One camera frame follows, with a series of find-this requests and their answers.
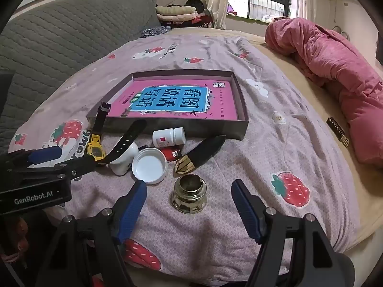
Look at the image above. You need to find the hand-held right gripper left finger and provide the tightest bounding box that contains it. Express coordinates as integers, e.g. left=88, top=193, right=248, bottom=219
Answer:
left=36, top=180, right=148, bottom=287

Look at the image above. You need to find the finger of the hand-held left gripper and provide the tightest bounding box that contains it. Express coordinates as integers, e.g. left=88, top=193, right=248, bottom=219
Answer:
left=0, top=146, right=62, bottom=171
left=6, top=155, right=101, bottom=183

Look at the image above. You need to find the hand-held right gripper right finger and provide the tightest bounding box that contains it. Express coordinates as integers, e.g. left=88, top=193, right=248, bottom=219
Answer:
left=231, top=179, right=336, bottom=287

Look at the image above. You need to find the yellow watch with black strap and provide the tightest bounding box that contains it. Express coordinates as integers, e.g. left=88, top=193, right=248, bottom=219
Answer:
left=84, top=102, right=147, bottom=166

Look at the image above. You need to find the white earbuds case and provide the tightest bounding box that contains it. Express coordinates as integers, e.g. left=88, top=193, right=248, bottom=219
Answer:
left=109, top=136, right=140, bottom=176

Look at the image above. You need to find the white plastic bottle cap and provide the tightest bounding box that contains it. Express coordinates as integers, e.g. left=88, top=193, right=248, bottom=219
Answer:
left=132, top=149, right=169, bottom=185

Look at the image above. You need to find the brass metal jar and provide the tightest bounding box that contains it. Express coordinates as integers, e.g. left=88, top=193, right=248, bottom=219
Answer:
left=171, top=176, right=208, bottom=214

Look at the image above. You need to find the red lighter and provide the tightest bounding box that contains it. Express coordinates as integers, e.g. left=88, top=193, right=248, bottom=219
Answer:
left=162, top=146, right=181, bottom=162

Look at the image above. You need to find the white pill bottle red label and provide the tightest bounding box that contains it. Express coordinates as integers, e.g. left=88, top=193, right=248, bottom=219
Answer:
left=152, top=127, right=186, bottom=148

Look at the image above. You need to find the shallow grey cardboard box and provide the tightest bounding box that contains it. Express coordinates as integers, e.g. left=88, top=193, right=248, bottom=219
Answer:
left=86, top=69, right=250, bottom=141

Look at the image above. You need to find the person's left hand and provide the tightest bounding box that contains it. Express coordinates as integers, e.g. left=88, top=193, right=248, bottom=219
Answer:
left=9, top=215, right=35, bottom=270

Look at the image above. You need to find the purple strawberry printed blanket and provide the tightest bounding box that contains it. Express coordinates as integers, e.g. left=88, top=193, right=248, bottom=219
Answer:
left=8, top=33, right=360, bottom=286

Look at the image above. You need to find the black and gold sheath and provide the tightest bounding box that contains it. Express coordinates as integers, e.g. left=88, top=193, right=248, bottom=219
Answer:
left=174, top=135, right=226, bottom=176

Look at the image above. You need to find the grey quilted headboard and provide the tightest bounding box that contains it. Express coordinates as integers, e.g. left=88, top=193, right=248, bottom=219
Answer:
left=0, top=0, right=162, bottom=153

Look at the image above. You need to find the pink and blue book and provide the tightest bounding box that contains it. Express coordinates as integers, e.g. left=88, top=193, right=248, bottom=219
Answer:
left=106, top=76, right=240, bottom=121

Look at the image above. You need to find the dark mattress label tag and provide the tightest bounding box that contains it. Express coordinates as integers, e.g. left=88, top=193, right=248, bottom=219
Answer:
left=326, top=116, right=350, bottom=148

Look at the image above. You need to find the beige bed sheet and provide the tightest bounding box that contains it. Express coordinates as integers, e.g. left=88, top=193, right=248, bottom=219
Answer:
left=170, top=27, right=383, bottom=240

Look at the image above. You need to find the dark patterned cloth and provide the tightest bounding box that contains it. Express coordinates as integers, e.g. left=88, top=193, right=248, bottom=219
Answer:
left=141, top=26, right=172, bottom=38

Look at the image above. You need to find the pink quilt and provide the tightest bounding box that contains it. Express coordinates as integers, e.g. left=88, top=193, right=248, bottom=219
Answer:
left=265, top=17, right=383, bottom=165

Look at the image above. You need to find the stack of folded clothes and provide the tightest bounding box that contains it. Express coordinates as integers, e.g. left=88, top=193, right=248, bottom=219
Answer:
left=155, top=0, right=213, bottom=29

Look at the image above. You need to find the patterned cloth on windowsill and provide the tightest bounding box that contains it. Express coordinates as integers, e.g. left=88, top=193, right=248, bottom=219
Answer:
left=262, top=15, right=291, bottom=24

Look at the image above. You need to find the cream curtain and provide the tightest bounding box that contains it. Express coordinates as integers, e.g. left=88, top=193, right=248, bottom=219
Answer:
left=203, top=0, right=228, bottom=30

